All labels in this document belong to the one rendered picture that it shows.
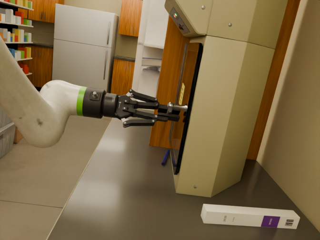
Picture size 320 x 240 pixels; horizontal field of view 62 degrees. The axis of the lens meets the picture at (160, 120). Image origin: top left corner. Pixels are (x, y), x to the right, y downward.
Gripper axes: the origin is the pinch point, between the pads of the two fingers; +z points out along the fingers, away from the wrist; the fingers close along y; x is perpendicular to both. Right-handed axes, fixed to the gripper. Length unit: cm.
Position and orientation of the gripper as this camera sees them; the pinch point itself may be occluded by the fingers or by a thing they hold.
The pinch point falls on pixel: (168, 114)
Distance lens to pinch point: 85.6
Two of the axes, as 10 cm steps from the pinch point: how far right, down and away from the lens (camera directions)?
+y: 1.0, -8.9, 4.4
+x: -1.2, 4.3, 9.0
